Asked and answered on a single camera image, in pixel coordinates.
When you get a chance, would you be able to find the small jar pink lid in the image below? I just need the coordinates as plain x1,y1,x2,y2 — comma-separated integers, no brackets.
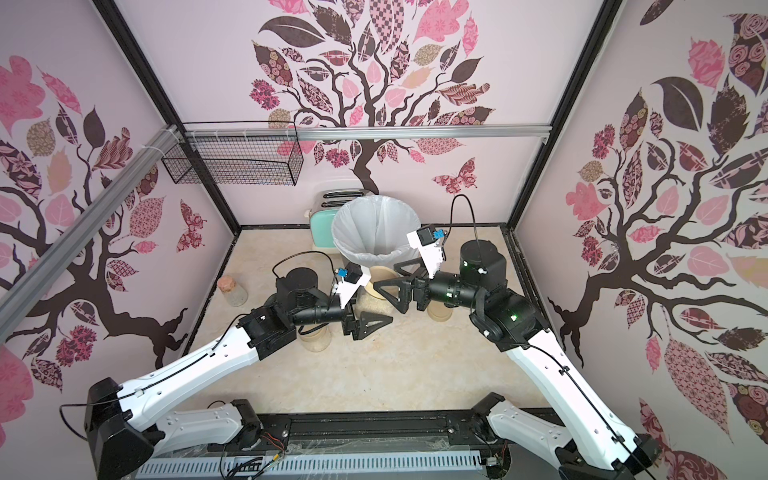
217,275,248,307

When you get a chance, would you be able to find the white slotted cable duct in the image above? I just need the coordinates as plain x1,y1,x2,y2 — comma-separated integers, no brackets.
135,451,485,479

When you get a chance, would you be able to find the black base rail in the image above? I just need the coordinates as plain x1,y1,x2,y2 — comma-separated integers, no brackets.
110,406,628,480

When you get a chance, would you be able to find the black wire basket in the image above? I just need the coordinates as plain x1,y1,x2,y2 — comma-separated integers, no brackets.
162,120,304,186

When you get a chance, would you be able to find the white trash bag liner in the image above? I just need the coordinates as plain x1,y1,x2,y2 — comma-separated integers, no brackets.
331,195,421,268

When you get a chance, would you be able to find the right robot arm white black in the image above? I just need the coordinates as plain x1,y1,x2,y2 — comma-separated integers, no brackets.
373,240,661,479

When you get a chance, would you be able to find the mint green toaster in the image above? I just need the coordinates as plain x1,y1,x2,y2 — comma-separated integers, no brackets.
306,188,370,253

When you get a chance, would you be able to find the aluminium rail back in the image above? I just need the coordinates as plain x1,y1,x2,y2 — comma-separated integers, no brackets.
184,124,552,141

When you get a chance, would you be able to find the grey trash bin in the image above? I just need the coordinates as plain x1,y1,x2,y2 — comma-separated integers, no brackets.
338,260,397,284

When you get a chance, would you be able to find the aluminium rail left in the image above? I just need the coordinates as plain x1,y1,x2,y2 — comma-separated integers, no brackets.
1,125,180,341

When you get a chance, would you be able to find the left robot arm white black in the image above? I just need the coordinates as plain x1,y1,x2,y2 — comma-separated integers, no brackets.
81,263,393,479

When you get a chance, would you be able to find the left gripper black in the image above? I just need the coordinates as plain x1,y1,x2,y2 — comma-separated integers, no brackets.
293,294,394,339

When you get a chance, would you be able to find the aluminium rail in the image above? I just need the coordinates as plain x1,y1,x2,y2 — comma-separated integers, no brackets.
1,125,180,341
184,124,552,141

